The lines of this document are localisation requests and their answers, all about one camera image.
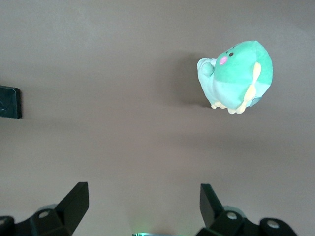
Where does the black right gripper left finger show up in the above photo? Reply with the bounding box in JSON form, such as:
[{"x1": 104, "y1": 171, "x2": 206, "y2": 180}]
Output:
[{"x1": 29, "y1": 181, "x2": 90, "y2": 236}]

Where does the green plush dinosaur toy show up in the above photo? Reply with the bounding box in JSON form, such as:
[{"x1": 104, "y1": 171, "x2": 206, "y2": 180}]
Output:
[{"x1": 196, "y1": 40, "x2": 274, "y2": 116}]

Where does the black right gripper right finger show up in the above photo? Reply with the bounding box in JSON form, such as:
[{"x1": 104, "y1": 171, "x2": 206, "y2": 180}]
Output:
[{"x1": 196, "y1": 183, "x2": 249, "y2": 236}]

